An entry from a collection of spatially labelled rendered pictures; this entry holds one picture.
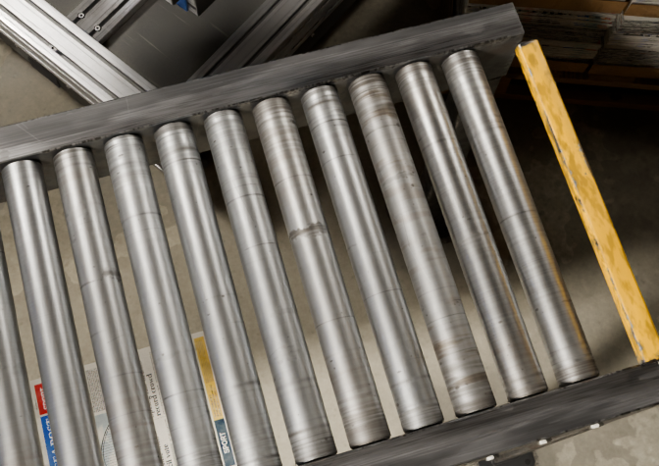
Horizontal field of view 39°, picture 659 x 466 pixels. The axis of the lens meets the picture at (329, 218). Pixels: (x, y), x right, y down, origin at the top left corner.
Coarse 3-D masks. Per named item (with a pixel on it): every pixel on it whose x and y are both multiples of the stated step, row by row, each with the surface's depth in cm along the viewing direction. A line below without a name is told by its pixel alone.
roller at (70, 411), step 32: (32, 192) 113; (32, 224) 112; (32, 256) 111; (32, 288) 109; (64, 288) 111; (32, 320) 109; (64, 320) 109; (64, 352) 107; (64, 384) 106; (64, 416) 105; (64, 448) 104; (96, 448) 105
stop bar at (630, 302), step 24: (528, 48) 119; (528, 72) 118; (552, 96) 117; (552, 120) 116; (552, 144) 117; (576, 144) 115; (576, 168) 114; (576, 192) 113; (600, 216) 112; (600, 240) 111; (600, 264) 112; (624, 264) 110; (624, 288) 109; (624, 312) 109; (648, 312) 109; (648, 336) 108; (648, 360) 107
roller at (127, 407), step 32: (64, 160) 115; (64, 192) 114; (96, 192) 114; (96, 224) 112; (96, 256) 111; (96, 288) 109; (96, 320) 108; (128, 320) 110; (96, 352) 108; (128, 352) 108; (128, 384) 106; (128, 416) 105; (128, 448) 104
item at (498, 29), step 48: (336, 48) 121; (384, 48) 121; (432, 48) 121; (480, 48) 123; (144, 96) 118; (192, 96) 118; (240, 96) 118; (288, 96) 120; (0, 144) 115; (48, 144) 115; (96, 144) 117; (144, 144) 121; (0, 192) 122
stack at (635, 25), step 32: (448, 0) 203; (640, 0) 168; (544, 32) 182; (576, 32) 181; (608, 32) 182; (640, 32) 178; (608, 64) 191; (640, 64) 189; (512, 96) 207; (576, 96) 206; (608, 96) 207; (640, 96) 207
